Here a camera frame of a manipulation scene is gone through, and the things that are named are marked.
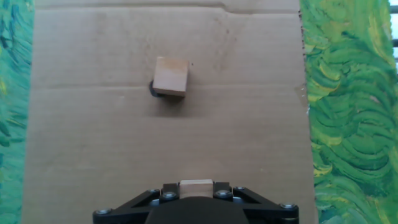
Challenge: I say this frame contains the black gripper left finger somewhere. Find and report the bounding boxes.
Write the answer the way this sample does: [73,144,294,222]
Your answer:
[92,182,181,224]

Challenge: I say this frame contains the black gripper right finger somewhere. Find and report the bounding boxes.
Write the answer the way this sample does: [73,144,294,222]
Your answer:
[212,181,300,224]

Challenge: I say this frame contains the light wooden cube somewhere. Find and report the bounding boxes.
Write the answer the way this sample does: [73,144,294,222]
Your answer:
[179,179,215,199]
[152,56,190,98]

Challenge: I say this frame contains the black round mark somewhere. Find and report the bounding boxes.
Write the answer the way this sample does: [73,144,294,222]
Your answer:
[149,80,164,98]

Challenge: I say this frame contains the brown cardboard sheet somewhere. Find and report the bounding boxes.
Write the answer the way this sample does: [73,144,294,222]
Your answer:
[21,0,320,224]

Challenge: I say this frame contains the painted landscape cloth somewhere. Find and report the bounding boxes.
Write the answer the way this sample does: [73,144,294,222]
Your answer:
[0,0,398,224]

